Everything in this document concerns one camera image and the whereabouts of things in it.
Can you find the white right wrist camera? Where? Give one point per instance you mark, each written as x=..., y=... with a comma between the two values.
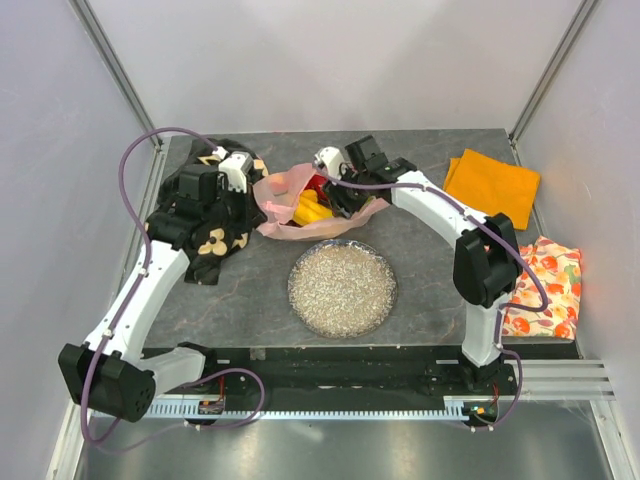
x=329, y=161

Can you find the yellow fake banana bunch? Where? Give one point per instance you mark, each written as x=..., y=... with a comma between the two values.
x=309, y=209

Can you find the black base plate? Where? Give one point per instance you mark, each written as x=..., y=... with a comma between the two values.
x=431, y=371

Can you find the grey slotted cable duct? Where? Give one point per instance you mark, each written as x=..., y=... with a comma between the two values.
x=191, y=407

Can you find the fake peach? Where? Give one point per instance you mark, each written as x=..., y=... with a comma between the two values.
x=278, y=183

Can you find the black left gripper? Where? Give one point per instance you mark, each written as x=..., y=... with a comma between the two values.
x=251, y=218

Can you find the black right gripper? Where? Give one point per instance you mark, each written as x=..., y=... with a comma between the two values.
x=339, y=203

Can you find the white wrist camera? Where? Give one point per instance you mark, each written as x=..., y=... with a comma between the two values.
x=236, y=168
x=329, y=161

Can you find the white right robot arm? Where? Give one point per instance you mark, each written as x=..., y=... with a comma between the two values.
x=486, y=261

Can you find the speckled round plate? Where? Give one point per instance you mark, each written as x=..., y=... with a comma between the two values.
x=342, y=289

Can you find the black flower patterned cloth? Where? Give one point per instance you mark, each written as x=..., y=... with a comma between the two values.
x=189, y=216

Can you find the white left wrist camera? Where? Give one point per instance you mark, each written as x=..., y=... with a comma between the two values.
x=236, y=168

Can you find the floral patterned cloth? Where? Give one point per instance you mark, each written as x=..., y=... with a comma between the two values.
x=558, y=268

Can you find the red fake apple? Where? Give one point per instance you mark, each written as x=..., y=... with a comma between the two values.
x=317, y=183

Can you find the pink plastic bag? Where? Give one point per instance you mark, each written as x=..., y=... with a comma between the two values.
x=280, y=209

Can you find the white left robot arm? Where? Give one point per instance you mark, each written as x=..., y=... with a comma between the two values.
x=108, y=372

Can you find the orange folded cloth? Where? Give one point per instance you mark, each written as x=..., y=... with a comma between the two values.
x=492, y=186

